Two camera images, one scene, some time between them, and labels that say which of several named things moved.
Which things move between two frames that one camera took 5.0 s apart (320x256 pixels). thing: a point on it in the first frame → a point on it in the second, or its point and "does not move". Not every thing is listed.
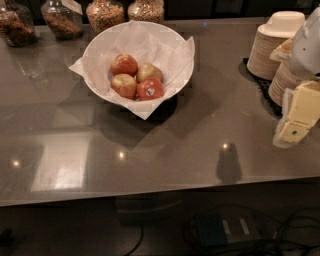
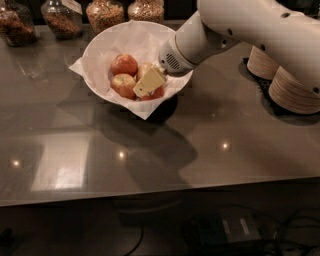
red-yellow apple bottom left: (124, 85) does not move
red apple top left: (124, 64) does not move
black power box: (221, 229) does not move
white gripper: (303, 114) → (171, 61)
